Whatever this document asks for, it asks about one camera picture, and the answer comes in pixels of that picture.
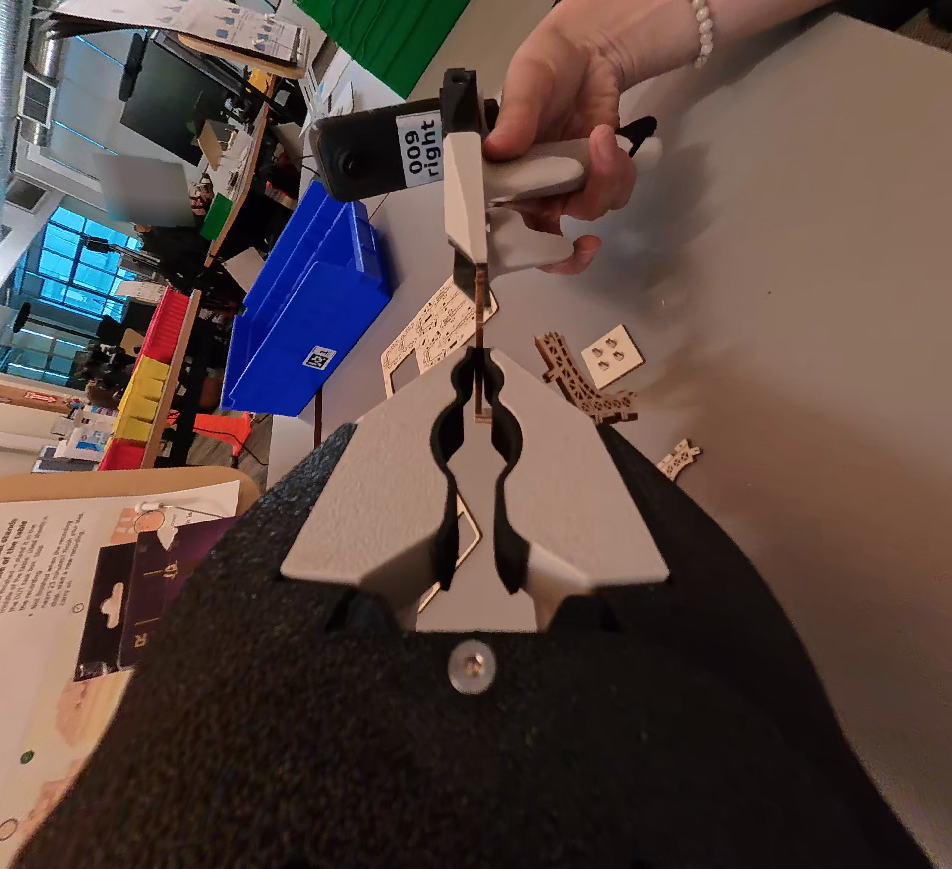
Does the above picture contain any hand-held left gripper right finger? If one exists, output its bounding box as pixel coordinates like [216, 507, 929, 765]
[482, 347, 671, 632]

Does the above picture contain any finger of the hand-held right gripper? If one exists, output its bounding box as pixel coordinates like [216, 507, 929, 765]
[444, 131, 492, 284]

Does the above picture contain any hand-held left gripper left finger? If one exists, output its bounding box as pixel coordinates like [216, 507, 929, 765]
[280, 347, 477, 632]

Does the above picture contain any curved wooden lattice leg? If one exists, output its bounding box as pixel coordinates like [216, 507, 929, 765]
[534, 331, 639, 426]

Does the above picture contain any narrow wooden parts sheet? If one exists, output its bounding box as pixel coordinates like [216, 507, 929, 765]
[381, 278, 501, 394]

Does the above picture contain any grey desk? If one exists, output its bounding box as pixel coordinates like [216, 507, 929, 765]
[264, 0, 952, 869]

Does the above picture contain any person's right hand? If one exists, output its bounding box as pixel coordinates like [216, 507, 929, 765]
[482, 0, 700, 277]

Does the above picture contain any small wooden lattice arch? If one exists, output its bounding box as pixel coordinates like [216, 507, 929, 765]
[657, 439, 702, 482]

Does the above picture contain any wide wooden parts sheet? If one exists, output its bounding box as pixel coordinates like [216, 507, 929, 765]
[416, 496, 484, 611]

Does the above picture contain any square wooden plate with holes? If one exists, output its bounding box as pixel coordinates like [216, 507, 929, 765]
[580, 324, 646, 389]

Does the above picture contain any orange plastic object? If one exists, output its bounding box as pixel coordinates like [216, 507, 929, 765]
[195, 411, 254, 455]

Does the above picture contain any small green bin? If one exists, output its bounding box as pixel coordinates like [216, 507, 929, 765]
[199, 192, 238, 241]

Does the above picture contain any blue plastic bin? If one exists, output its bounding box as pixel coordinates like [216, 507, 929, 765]
[221, 181, 394, 418]

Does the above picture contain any black computer monitor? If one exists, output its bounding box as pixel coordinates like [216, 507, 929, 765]
[119, 32, 250, 167]

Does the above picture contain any purple puzzle box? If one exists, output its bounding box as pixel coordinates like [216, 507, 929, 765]
[73, 512, 240, 684]

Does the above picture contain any yellow storage bin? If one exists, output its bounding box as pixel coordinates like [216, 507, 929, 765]
[112, 356, 176, 442]

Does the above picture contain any red storage bin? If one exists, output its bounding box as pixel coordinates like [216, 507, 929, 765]
[145, 287, 196, 364]

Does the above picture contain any poster board with blue figures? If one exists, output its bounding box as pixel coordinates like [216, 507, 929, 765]
[52, 0, 309, 78]

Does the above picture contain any tan wooden board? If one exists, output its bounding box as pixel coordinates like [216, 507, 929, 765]
[0, 466, 261, 513]

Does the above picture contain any white instruction paper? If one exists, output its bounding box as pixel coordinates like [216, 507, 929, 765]
[0, 480, 242, 869]

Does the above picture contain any white pearl bracelet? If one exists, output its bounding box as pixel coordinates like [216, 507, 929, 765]
[631, 0, 716, 70]

